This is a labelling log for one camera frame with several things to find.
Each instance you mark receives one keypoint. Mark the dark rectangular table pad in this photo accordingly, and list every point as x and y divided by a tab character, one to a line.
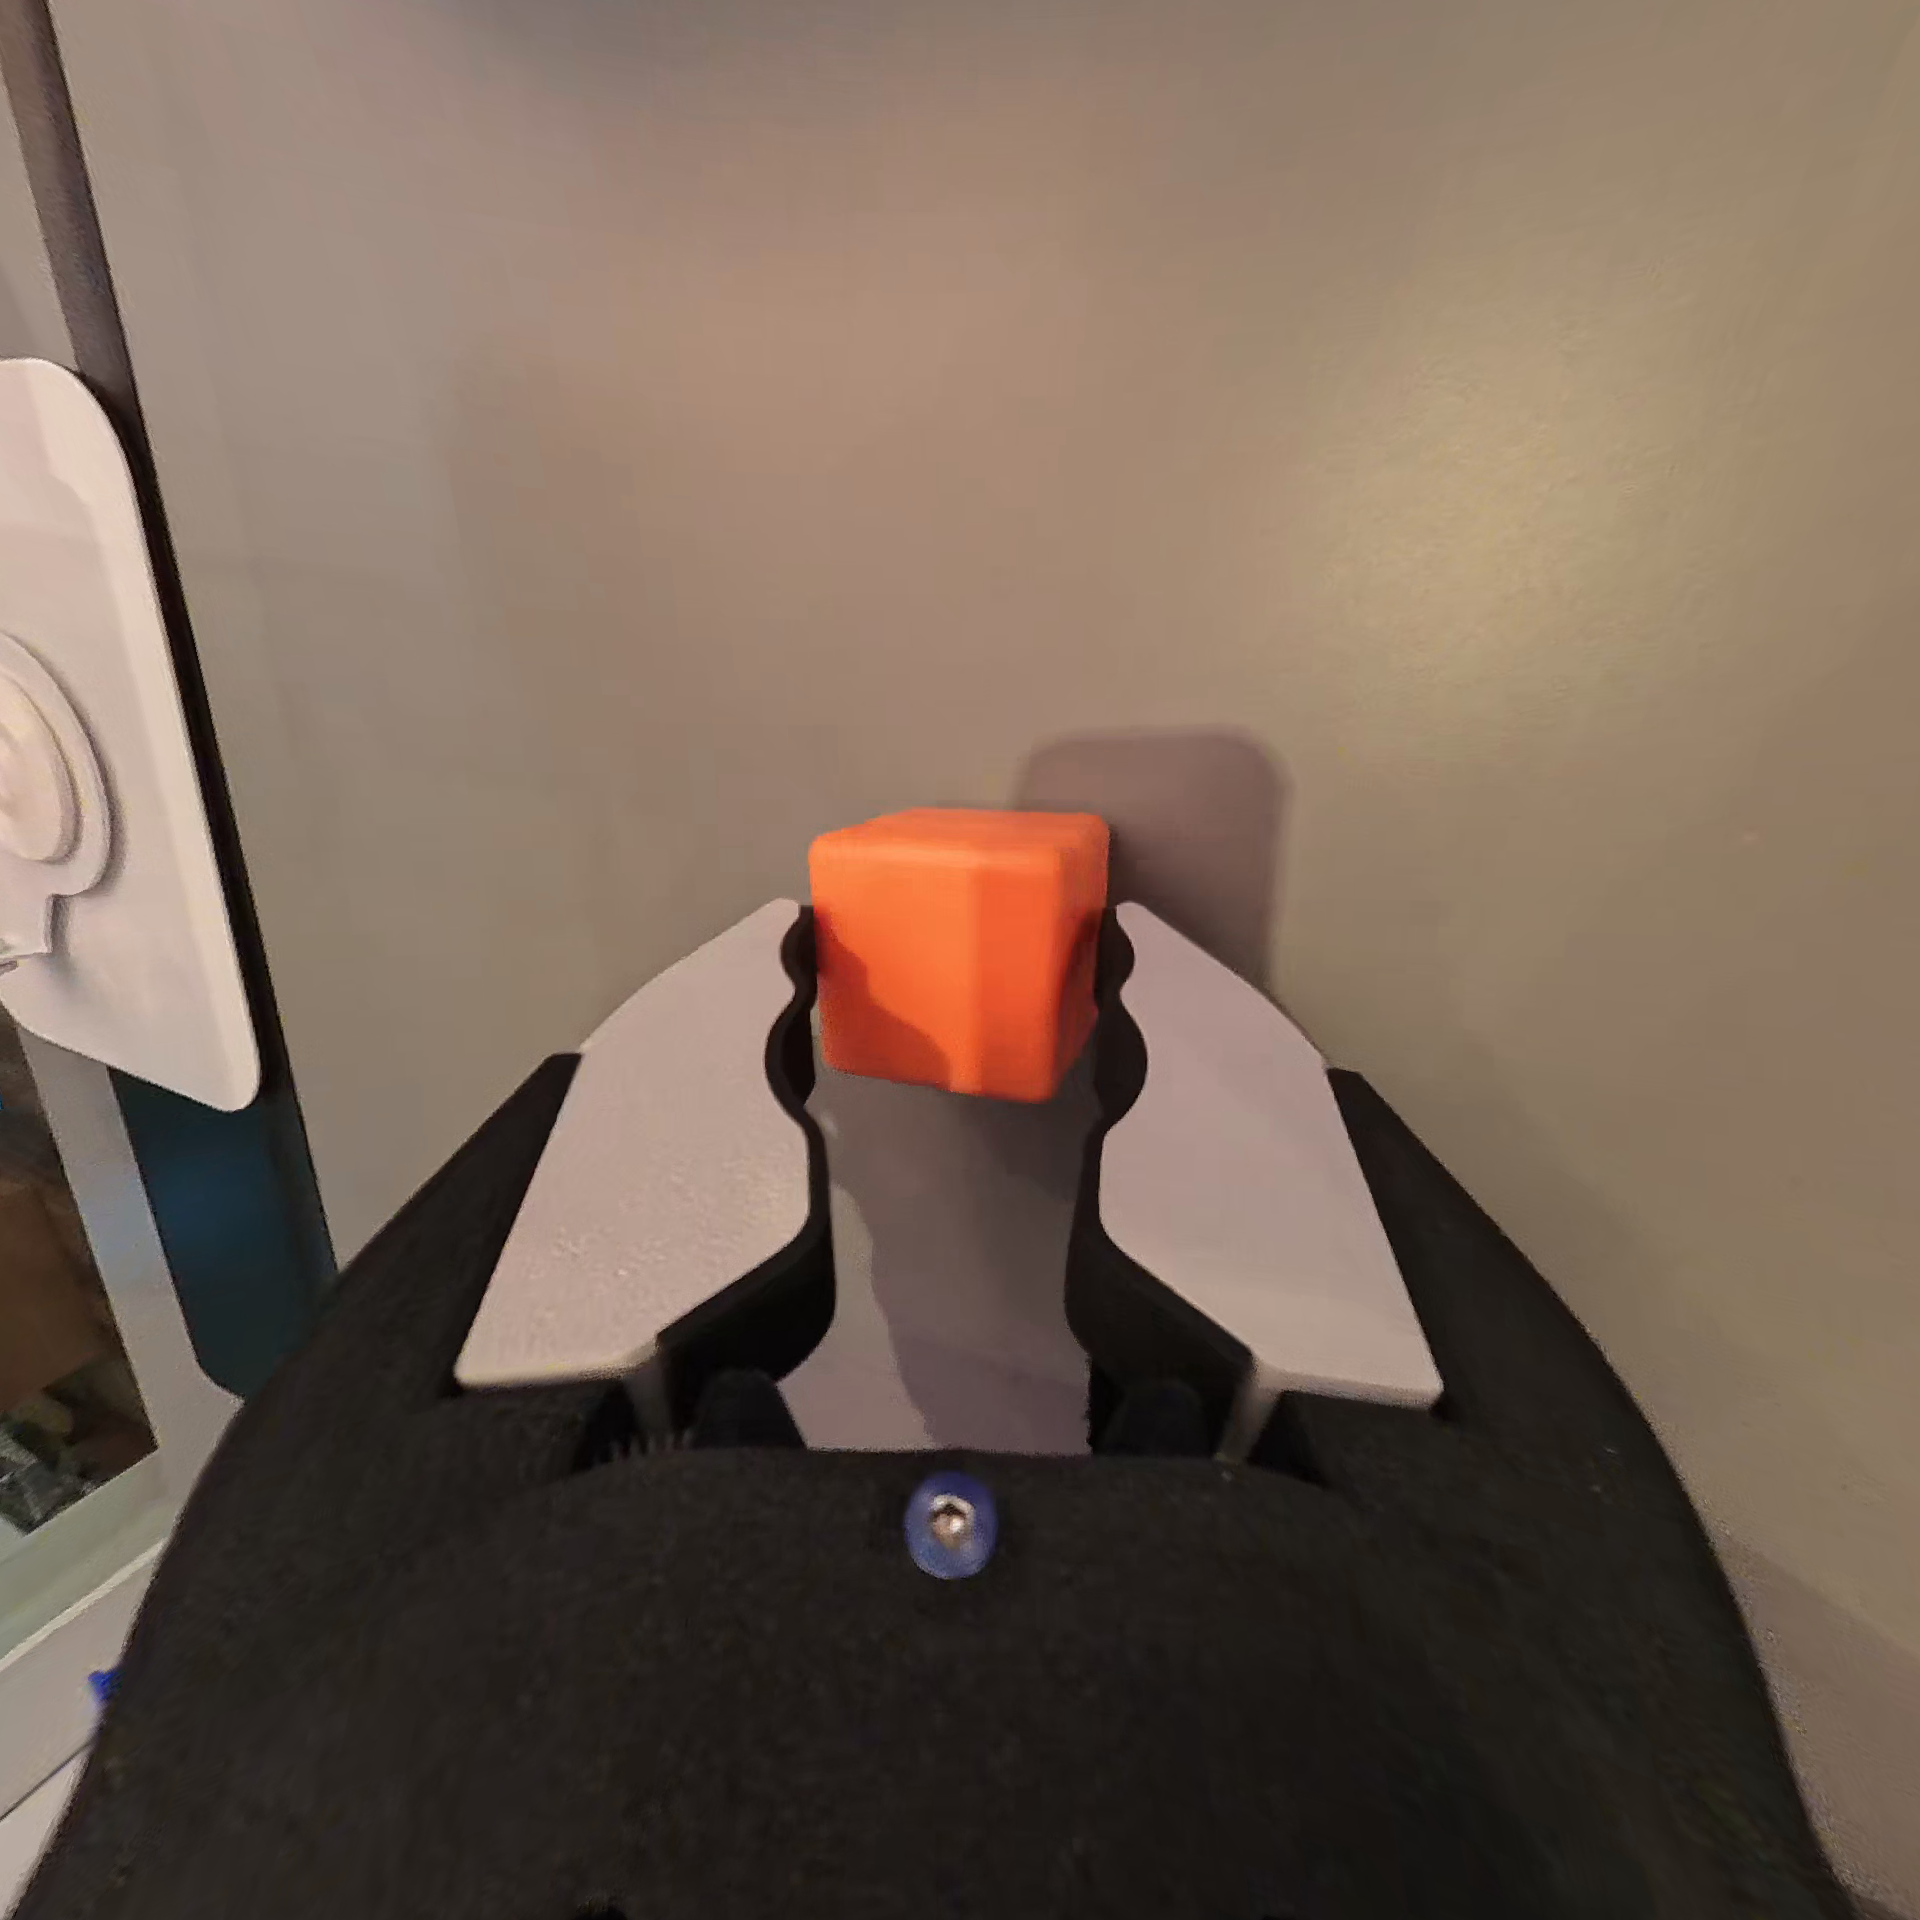
224	1231

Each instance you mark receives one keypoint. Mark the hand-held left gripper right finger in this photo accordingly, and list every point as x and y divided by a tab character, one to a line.
1260	1185

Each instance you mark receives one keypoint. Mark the orange cube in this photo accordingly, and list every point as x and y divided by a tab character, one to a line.
960	944

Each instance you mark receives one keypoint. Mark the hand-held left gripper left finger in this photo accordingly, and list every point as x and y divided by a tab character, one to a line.
645	1185

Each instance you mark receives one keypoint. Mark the white document stand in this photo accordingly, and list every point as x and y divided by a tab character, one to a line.
136	901

